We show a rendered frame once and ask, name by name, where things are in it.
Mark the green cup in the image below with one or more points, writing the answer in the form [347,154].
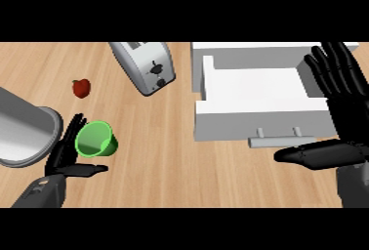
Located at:
[96,139]

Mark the red bell pepper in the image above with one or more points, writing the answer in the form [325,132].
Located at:
[81,88]

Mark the white open drawer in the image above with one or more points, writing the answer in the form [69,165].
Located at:
[258,104]

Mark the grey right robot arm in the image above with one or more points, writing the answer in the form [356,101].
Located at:
[353,185]

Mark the white cabinet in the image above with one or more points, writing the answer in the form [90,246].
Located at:
[250,53]

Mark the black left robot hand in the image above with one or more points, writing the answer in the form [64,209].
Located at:
[65,156]

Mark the grey metal pot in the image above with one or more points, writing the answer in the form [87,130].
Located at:
[24,130]

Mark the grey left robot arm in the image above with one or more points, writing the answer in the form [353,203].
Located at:
[41,193]

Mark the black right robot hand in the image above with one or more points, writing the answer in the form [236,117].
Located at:
[347,107]

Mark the silver toaster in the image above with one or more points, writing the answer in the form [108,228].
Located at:
[143,66]

